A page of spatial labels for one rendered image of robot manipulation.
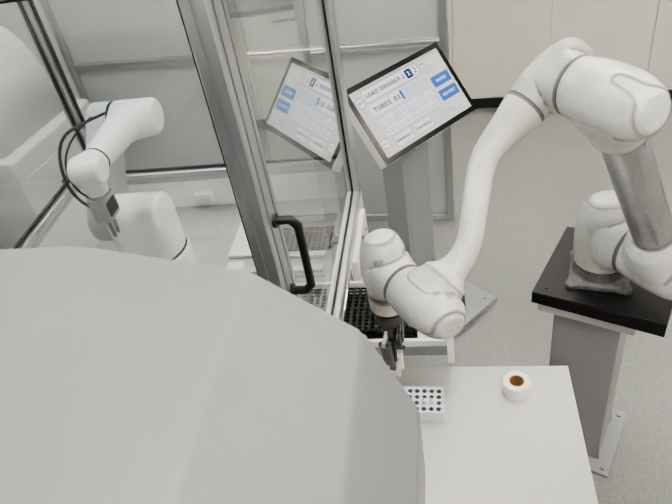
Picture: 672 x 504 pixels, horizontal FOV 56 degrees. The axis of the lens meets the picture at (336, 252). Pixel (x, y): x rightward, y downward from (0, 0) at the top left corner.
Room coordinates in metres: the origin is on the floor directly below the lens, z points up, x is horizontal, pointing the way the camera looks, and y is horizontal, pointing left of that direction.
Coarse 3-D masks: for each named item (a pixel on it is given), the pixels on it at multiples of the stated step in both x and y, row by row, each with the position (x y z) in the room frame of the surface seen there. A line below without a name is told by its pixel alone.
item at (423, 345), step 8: (424, 336) 1.22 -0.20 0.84; (376, 344) 1.18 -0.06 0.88; (408, 344) 1.16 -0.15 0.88; (416, 344) 1.15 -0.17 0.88; (424, 344) 1.15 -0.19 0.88; (432, 344) 1.15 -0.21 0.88; (440, 344) 1.14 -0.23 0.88; (408, 352) 1.16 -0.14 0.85; (416, 352) 1.15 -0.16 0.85; (424, 352) 1.15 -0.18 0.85; (432, 352) 1.14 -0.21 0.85; (440, 352) 1.14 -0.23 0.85
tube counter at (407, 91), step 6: (420, 78) 2.27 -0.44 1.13; (408, 84) 2.23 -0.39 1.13; (414, 84) 2.24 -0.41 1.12; (420, 84) 2.25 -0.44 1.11; (426, 84) 2.26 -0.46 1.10; (402, 90) 2.20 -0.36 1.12; (408, 90) 2.21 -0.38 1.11; (414, 90) 2.22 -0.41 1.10; (420, 90) 2.23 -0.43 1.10; (396, 96) 2.18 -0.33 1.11; (402, 96) 2.19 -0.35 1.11; (408, 96) 2.19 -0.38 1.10; (396, 102) 2.16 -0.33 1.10
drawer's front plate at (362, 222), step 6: (360, 210) 1.76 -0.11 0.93; (360, 216) 1.72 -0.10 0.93; (360, 222) 1.69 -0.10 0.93; (366, 222) 1.76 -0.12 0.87; (360, 228) 1.65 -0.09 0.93; (360, 234) 1.62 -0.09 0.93; (366, 234) 1.72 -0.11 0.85; (360, 240) 1.59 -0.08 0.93; (354, 246) 1.57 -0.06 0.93; (360, 246) 1.58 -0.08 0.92; (354, 252) 1.54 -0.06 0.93; (354, 258) 1.51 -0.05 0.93; (354, 264) 1.49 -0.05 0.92; (354, 270) 1.49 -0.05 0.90; (360, 270) 1.51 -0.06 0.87; (354, 276) 1.49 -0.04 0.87; (360, 276) 1.50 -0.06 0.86
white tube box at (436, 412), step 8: (408, 392) 1.07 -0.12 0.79; (416, 392) 1.08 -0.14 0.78; (424, 392) 1.07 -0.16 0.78; (432, 392) 1.07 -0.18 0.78; (440, 392) 1.06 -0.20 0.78; (416, 400) 1.04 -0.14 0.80; (440, 400) 1.03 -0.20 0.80; (424, 408) 1.02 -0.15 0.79; (432, 408) 1.01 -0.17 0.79; (440, 408) 1.00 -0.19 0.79; (424, 416) 1.00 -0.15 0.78; (432, 416) 0.99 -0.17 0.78; (440, 416) 0.99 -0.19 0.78
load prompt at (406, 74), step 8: (416, 64) 2.31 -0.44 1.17; (400, 72) 2.26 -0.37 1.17; (408, 72) 2.27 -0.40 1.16; (416, 72) 2.28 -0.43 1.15; (384, 80) 2.21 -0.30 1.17; (392, 80) 2.22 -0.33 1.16; (400, 80) 2.23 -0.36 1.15; (408, 80) 2.24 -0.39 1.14; (368, 88) 2.16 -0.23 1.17; (376, 88) 2.17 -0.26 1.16; (384, 88) 2.19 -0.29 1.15; (392, 88) 2.20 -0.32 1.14; (368, 96) 2.14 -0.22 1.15; (376, 96) 2.15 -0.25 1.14
